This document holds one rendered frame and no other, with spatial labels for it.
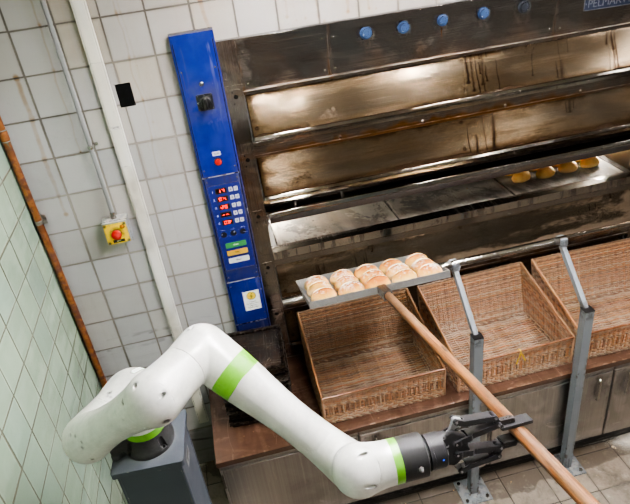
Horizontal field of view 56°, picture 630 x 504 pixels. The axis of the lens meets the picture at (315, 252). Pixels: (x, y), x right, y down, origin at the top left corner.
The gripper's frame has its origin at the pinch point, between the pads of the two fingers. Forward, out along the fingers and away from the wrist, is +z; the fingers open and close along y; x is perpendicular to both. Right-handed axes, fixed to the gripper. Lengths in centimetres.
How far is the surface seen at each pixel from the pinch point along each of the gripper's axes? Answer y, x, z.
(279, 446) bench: 65, -116, -48
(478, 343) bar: 32, -101, 36
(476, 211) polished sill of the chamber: -7, -152, 63
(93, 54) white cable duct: -98, -126, -84
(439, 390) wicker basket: 59, -119, 24
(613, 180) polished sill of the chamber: -9, -151, 133
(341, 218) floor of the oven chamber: -13, -170, 3
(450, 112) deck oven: -55, -140, 50
